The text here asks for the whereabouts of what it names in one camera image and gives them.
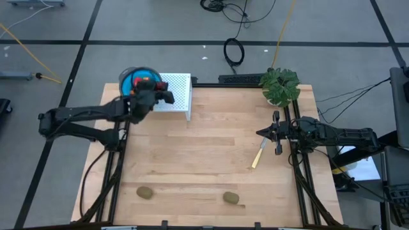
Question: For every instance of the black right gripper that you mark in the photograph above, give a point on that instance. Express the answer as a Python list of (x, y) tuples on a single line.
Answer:
[(287, 132)]

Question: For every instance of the blue grey collapsible bowl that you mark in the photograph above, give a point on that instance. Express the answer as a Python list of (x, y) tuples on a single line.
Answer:
[(126, 86)]

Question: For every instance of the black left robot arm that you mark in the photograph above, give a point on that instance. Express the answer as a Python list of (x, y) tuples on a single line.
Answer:
[(86, 111)]

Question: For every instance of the black floor object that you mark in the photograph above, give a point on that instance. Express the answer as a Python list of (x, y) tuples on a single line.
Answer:
[(4, 105)]

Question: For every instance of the green plant in white pot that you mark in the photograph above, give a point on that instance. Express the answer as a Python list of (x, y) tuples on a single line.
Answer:
[(281, 84)]

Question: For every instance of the white perforated metal shelf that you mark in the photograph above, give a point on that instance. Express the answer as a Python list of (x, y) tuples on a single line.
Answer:
[(179, 92)]

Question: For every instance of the brown green toy kiwi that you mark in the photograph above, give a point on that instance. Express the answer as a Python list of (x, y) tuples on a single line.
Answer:
[(144, 193), (231, 198)]

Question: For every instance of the black computer keyboard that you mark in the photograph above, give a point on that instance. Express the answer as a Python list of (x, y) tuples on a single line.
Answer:
[(399, 204)]

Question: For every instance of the black aluminium table frame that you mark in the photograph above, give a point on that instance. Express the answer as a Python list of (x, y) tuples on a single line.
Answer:
[(207, 85)]

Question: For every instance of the black table edge clamp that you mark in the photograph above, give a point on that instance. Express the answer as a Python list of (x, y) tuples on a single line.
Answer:
[(257, 225), (164, 224)]

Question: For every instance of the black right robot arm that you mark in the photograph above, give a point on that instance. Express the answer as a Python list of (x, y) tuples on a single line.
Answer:
[(345, 135)]

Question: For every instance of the black ribbed bar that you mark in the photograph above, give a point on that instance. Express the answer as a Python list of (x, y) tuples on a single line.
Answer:
[(239, 79)]

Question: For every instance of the grey desk monitor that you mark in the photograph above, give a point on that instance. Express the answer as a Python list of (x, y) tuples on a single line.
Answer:
[(399, 105)]

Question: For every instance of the grey cart base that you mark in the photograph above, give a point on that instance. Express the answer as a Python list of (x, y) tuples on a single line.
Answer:
[(16, 75), (35, 3)]

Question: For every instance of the white board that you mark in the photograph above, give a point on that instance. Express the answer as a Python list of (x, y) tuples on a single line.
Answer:
[(361, 166)]

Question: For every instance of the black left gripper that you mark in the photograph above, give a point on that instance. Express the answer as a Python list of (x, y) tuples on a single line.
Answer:
[(143, 102)]

